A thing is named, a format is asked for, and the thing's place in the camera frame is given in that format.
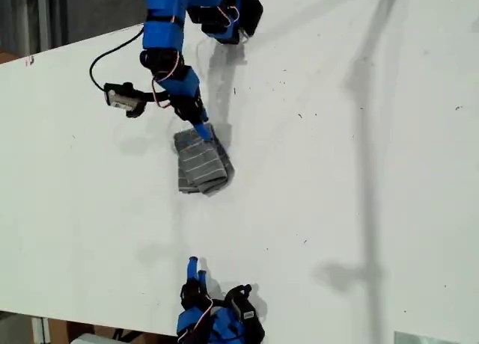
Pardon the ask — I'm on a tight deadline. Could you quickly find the black camera stalk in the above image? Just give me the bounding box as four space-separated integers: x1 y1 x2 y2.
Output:
125 90 170 120
223 283 254 304

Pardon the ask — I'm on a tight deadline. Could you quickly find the black camera box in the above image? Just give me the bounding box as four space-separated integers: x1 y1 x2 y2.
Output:
103 82 138 112
233 298 260 323

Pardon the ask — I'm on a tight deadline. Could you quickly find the white table leg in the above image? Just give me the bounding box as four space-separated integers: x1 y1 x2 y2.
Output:
31 315 51 344

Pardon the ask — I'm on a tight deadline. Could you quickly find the black camera cable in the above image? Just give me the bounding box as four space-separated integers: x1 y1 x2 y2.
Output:
88 25 146 93

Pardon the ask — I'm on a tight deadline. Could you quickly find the grey striped square towel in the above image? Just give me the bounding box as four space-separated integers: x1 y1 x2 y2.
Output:
172 122 237 198

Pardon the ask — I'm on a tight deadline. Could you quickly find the white box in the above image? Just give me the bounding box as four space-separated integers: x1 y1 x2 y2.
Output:
69 332 118 344

